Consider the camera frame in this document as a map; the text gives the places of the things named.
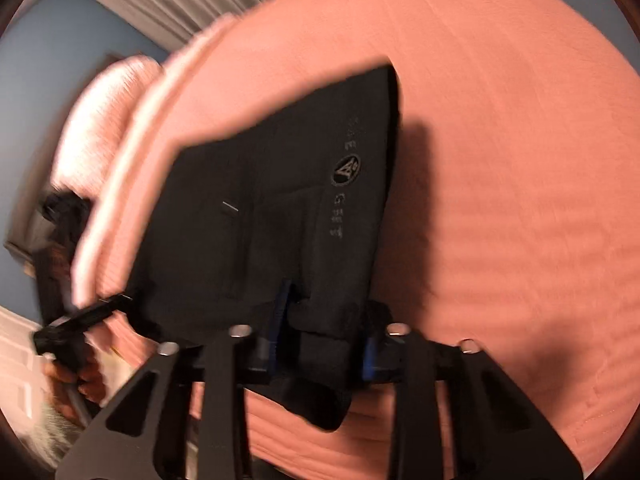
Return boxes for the black pants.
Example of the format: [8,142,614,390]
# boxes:
[125,62,408,432]

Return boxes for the light pink blanket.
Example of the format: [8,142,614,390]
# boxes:
[70,15,241,311]

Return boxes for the pink quilted bedspread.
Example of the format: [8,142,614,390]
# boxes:
[95,0,640,480]

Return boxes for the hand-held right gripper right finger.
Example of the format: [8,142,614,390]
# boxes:
[357,302,585,480]

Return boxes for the black cloth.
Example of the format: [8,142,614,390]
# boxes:
[30,187,96,326]

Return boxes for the white panel door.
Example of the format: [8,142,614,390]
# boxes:
[0,305,56,427]

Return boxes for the person's left hand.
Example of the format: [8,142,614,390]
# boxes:
[42,351,108,405]

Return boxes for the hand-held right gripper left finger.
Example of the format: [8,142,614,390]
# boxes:
[54,280,302,480]

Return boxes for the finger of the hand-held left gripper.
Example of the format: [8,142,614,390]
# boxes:
[32,292,136,348]

